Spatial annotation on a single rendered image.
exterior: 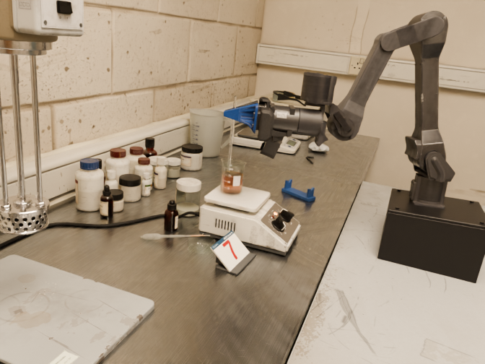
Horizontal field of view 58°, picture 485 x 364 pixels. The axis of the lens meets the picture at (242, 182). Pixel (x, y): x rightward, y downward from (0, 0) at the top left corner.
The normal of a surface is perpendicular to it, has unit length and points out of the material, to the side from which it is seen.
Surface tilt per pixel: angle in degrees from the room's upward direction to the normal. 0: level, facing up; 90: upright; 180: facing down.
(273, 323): 0
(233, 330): 0
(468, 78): 90
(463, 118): 90
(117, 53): 90
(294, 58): 90
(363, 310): 0
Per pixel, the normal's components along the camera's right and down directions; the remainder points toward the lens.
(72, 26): 0.93, 0.21
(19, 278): 0.11, -0.94
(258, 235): -0.33, 0.27
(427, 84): 0.00, 0.25
